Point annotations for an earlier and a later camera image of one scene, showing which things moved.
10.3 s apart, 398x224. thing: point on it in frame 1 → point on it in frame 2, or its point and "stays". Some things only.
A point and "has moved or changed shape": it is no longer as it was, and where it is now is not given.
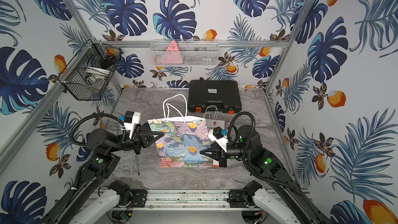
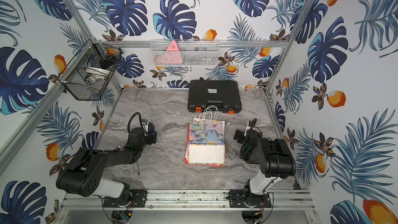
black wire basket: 90,70 stays
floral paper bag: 183,139 has moved or changed shape
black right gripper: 220,155 → 241,135
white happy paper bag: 212,123 → 210,114
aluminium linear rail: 204,199 stays
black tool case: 214,96 stays
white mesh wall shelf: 185,52 stays
